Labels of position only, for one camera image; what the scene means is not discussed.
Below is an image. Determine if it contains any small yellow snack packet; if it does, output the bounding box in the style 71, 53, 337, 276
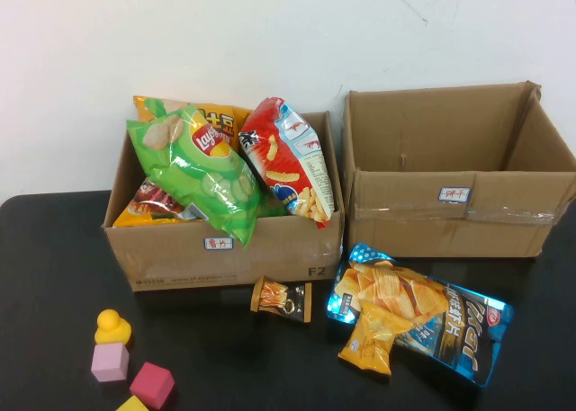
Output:
337, 300, 413, 376

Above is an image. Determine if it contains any blue ridged chip bag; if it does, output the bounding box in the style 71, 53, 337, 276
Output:
326, 242, 515, 388

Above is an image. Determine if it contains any small black orange snack packet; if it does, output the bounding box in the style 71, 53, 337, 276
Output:
249, 275, 313, 325

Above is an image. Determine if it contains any barbecue print snack bag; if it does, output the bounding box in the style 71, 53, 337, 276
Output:
111, 176, 203, 228

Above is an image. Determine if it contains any red shrimp stick bag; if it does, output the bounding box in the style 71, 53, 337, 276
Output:
238, 96, 337, 229

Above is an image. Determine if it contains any white label with red writing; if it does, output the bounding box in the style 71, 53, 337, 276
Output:
437, 186, 472, 203
203, 236, 235, 252

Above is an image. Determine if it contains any green Lay's chip bag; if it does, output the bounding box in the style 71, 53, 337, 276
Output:
125, 103, 263, 249

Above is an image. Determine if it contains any orange potato chip bag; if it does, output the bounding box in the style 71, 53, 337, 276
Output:
132, 94, 254, 154

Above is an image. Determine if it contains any large plain cardboard box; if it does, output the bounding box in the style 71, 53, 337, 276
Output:
341, 80, 576, 259

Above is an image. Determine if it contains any cardboard box with F2 print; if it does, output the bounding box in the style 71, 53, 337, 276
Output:
102, 110, 347, 293

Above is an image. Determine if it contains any yellow duck toy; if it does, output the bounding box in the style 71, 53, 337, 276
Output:
94, 308, 132, 347

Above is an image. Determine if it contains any magenta foam cube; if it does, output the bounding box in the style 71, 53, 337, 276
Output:
129, 361, 176, 411

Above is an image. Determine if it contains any light pink foam cube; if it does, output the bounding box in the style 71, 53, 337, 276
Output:
90, 341, 131, 383

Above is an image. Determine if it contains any yellow foam cube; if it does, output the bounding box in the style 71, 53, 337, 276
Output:
114, 395, 149, 411

